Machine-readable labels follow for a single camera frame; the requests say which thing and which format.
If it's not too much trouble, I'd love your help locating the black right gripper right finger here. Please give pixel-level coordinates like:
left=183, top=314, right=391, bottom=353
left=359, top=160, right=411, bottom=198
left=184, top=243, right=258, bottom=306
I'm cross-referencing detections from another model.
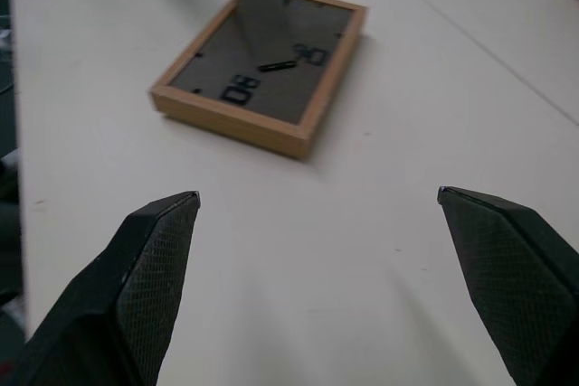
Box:
left=436, top=185, right=579, bottom=386

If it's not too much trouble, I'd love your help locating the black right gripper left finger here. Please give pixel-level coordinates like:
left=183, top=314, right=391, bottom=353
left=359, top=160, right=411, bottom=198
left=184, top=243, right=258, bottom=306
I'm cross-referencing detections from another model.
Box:
left=12, top=190, right=202, bottom=386

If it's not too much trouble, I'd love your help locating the wooden framed square clock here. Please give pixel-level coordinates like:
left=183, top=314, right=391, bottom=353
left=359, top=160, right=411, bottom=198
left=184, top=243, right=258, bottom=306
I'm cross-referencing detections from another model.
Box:
left=148, top=0, right=368, bottom=161

